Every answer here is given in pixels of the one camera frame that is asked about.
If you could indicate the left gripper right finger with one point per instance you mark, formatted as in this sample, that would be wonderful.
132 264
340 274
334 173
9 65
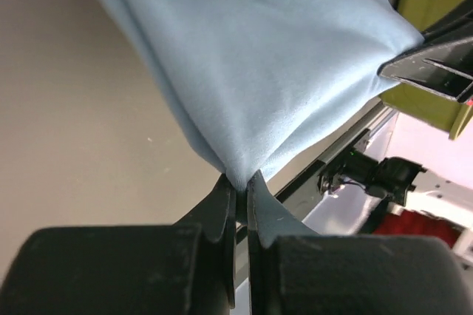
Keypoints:
294 270

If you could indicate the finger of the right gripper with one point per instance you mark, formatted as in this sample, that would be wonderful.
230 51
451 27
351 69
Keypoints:
453 29
442 66

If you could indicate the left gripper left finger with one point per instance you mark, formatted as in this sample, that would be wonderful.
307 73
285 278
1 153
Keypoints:
184 268

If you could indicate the light blue t shirt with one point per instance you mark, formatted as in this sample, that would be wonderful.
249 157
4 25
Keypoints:
252 83

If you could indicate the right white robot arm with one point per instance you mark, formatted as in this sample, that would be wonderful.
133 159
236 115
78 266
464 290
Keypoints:
418 192

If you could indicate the olive green plastic bin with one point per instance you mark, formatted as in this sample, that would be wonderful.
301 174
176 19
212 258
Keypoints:
436 111

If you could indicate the aluminium frame rail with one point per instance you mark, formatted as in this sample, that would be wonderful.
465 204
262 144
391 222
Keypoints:
307 204

